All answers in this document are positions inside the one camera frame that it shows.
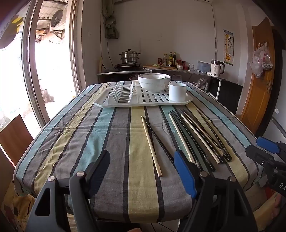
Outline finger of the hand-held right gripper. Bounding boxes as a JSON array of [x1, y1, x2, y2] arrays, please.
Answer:
[[245, 145, 276, 166], [256, 137, 286, 155]]

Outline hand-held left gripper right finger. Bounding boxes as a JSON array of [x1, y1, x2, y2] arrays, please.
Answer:
[[174, 150, 260, 232]]

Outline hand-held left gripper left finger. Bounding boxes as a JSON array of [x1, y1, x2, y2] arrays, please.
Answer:
[[26, 150, 111, 232]]

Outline row of black chopsticks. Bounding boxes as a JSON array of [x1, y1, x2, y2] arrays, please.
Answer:
[[170, 108, 233, 173]]

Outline black chopstick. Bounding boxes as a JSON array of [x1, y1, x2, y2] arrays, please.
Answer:
[[142, 116, 178, 164]]

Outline white cup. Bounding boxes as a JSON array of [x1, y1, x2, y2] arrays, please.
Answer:
[[169, 82, 187, 101]]

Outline silver refrigerator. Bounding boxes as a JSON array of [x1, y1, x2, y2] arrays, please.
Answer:
[[260, 107, 286, 145]]

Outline striped tablecloth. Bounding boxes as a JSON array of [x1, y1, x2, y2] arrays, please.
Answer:
[[13, 81, 266, 223]]

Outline wooden door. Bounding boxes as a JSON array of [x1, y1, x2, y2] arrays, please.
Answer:
[[240, 17, 276, 134]]

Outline black cabinet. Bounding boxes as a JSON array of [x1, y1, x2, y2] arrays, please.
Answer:
[[216, 79, 244, 114]]

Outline hanging plastic bags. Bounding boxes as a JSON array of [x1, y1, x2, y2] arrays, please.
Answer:
[[249, 41, 273, 78]]

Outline white plastic dish rack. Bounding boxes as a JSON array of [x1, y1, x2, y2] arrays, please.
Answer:
[[93, 80, 194, 109]]

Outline clear plastic bag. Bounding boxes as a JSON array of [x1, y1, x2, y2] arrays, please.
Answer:
[[196, 78, 211, 93]]

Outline wooden chair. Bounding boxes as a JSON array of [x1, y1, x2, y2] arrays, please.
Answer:
[[0, 114, 34, 167]]

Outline steel stove cabinet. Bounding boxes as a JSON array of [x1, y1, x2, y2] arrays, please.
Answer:
[[97, 70, 152, 84]]

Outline white electric kettle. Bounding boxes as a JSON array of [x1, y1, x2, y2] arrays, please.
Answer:
[[209, 59, 225, 77]]

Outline yellow printed cloth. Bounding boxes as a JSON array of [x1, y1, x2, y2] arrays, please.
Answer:
[[2, 183, 74, 232]]

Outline steel kitchen table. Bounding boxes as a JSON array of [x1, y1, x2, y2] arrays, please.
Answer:
[[143, 66, 227, 101]]

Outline clear plastic storage container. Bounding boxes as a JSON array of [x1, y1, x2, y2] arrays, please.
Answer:
[[198, 60, 213, 73]]

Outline gas stove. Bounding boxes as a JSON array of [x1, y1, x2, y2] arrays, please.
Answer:
[[115, 62, 142, 70]]

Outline steel steamer pot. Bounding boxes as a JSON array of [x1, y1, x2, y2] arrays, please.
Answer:
[[119, 49, 141, 65]]

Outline wooden cutting board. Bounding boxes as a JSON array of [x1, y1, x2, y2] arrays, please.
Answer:
[[143, 64, 179, 70]]

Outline hanging grey cloth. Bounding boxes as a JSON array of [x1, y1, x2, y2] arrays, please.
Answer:
[[104, 13, 119, 40]]

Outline outdoor air conditioner unit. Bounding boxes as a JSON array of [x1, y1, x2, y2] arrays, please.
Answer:
[[50, 7, 67, 30]]

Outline giraffe wall poster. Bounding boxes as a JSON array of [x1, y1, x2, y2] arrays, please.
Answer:
[[223, 29, 234, 66]]

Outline sliding glass door frame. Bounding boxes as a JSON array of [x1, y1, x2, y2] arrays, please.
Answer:
[[21, 0, 88, 127]]

